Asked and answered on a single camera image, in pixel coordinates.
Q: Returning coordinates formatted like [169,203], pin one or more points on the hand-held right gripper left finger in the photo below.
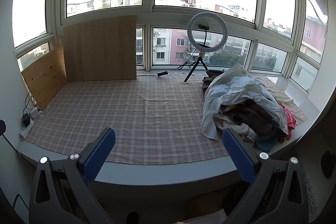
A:
[99,153]

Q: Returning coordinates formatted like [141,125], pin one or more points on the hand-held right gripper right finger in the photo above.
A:
[239,155]

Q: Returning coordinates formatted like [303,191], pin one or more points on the white shirt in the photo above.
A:
[231,92]

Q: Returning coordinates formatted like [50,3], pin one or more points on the pile of clothes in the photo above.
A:
[257,119]

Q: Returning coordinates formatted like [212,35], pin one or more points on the pink plaid mat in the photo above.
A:
[131,113]

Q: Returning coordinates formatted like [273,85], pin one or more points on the white power strip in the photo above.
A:
[26,130]

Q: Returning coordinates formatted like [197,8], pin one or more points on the white lace cloth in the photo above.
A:
[309,187]

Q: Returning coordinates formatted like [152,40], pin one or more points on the black power adapter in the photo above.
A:
[26,119]

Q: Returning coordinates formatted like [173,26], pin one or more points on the knotty pine board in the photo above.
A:
[44,77]

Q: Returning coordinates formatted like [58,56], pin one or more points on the light wooden board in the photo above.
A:
[99,48]

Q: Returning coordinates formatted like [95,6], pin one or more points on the white window frame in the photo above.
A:
[149,11]

